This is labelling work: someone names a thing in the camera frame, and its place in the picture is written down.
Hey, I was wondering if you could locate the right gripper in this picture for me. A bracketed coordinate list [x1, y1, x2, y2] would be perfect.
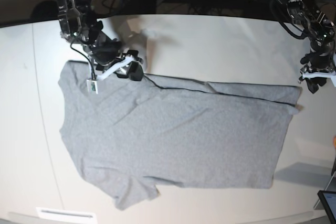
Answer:
[83, 31, 144, 81]

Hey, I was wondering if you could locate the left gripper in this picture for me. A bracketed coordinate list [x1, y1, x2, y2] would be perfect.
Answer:
[300, 48, 335, 93]

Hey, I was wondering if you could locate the grey T-shirt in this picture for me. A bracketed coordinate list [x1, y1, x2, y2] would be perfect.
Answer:
[59, 61, 300, 210]

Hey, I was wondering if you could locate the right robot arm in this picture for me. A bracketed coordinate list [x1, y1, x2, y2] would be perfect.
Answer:
[56, 0, 144, 82]

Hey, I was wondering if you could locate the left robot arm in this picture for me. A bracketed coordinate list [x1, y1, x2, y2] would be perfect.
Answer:
[269, 0, 335, 93]

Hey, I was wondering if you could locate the black tablet screen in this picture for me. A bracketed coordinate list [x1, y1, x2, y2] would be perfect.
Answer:
[318, 190, 335, 224]

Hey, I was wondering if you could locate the white paper label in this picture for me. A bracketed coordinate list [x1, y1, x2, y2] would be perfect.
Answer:
[36, 207, 96, 219]

